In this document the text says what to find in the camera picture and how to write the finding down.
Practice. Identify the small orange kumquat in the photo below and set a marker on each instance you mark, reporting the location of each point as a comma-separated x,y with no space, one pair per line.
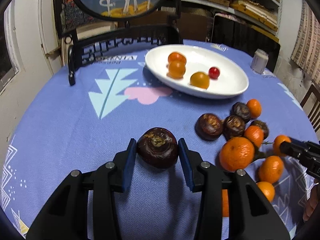
175,56
176,69

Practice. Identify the mandarin orange left centre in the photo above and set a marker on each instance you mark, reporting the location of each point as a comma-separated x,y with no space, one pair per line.
236,153

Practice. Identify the dark chestnut left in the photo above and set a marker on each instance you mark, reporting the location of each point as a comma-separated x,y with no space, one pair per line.
209,126

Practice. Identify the mandarin orange far right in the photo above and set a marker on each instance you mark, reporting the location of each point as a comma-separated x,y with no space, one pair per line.
254,107

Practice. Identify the black screen panel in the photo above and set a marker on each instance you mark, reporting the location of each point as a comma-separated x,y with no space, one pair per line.
244,38

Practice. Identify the mandarin orange far left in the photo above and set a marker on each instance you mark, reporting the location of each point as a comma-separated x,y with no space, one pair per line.
271,169

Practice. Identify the dark water chestnut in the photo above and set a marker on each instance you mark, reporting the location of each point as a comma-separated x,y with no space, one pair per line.
158,147

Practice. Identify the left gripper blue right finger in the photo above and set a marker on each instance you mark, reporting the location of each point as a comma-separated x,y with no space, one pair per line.
188,160

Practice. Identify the blue patterned tablecloth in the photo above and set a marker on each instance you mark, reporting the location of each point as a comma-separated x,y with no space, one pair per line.
85,125

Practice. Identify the red cherry tomato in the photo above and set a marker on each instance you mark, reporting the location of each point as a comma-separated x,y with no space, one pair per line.
214,73

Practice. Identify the mandarin orange front right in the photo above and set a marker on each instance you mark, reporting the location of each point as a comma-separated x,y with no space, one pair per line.
277,142

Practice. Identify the round deer painting black stand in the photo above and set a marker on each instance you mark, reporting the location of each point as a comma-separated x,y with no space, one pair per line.
84,51

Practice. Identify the mandarin orange behind finger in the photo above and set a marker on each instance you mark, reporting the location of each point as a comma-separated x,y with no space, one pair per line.
267,189

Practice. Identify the mandarin orange with leaf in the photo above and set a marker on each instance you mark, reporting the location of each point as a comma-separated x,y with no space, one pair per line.
255,134

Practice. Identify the dark chestnut middle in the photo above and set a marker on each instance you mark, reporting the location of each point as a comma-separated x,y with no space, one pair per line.
233,126

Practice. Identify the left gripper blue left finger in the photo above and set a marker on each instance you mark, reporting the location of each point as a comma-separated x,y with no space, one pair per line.
129,164

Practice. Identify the window with white frame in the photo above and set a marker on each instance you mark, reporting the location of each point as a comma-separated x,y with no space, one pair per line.
10,57

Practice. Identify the dark chestnut upper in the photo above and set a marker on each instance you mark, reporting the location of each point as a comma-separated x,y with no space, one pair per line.
240,109

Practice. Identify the shelf with stacked boxes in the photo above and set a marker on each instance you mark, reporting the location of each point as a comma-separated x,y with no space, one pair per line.
230,2

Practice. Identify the dark chestnut large right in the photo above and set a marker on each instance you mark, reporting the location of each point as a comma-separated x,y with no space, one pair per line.
262,125

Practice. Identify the small orange kumquat top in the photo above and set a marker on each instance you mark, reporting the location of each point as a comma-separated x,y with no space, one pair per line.
175,56

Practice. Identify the person's right hand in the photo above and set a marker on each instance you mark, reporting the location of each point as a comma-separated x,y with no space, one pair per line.
311,203

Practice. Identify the silver drink can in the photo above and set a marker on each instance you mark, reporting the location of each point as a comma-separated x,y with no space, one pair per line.
259,62

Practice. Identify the small orange kumquat middle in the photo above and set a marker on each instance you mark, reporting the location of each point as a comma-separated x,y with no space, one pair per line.
176,69

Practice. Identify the yellow orange small fruit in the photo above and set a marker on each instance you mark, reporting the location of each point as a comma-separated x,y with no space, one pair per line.
200,80

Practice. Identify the wooden chair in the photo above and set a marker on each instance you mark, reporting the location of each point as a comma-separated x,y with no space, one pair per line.
310,103

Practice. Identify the white oval plate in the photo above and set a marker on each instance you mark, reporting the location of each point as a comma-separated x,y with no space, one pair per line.
233,81

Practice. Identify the small mandarin under gripper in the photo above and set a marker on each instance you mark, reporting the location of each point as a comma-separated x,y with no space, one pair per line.
225,203

